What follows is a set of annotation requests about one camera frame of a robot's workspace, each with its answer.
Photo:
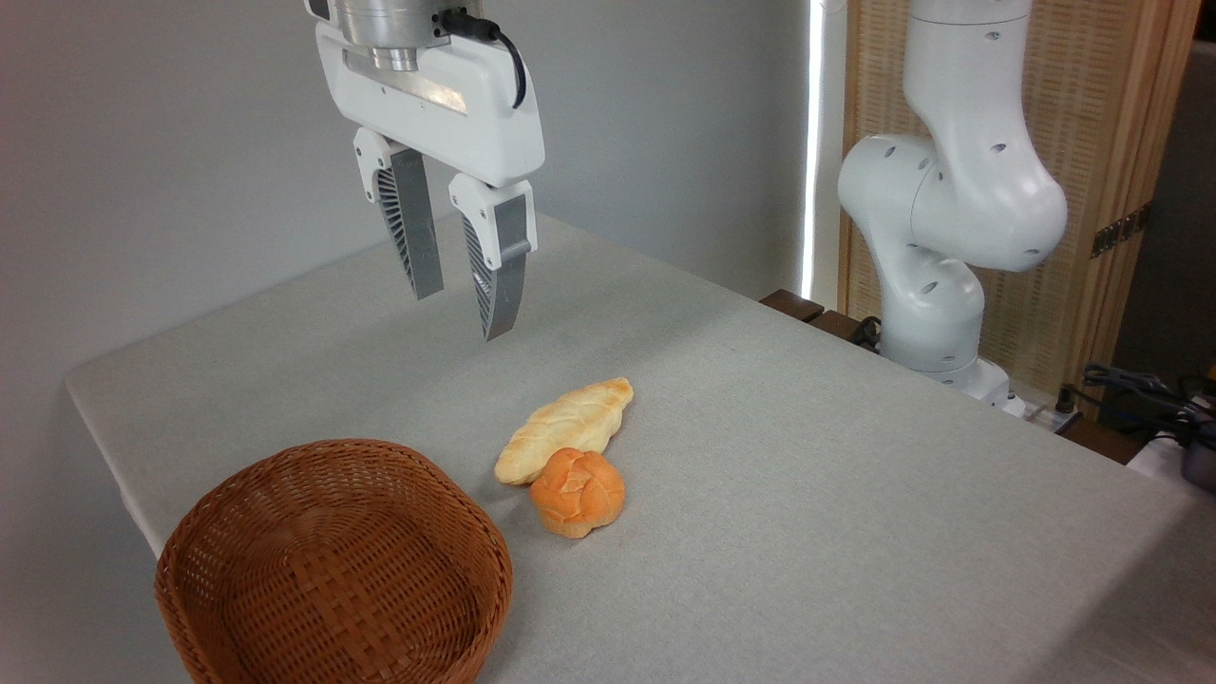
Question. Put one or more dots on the white power strip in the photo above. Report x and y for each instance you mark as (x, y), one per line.
(1040, 416)

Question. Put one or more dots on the long braided pale bread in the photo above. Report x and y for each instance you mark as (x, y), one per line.
(565, 427)

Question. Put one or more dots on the brown woven wicker basket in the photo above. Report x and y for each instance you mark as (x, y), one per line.
(332, 589)

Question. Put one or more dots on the dark metal screen hinge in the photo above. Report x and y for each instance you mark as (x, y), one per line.
(1119, 231)

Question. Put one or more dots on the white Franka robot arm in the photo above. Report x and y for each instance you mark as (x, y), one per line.
(950, 199)

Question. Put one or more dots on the wooden bamboo folding screen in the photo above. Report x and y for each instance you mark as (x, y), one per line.
(1097, 95)

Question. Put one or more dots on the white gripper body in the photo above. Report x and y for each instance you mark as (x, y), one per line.
(446, 104)

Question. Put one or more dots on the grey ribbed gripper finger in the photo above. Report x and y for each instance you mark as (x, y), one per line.
(413, 228)
(499, 275)

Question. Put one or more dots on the grey tablecloth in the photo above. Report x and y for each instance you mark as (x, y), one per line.
(807, 494)

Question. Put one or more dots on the silver metal wrist flange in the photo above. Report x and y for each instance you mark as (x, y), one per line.
(385, 24)

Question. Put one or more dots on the black power plug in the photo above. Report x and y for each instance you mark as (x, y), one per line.
(1066, 399)

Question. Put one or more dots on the round orange knotted bread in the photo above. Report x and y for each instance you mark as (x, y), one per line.
(578, 494)

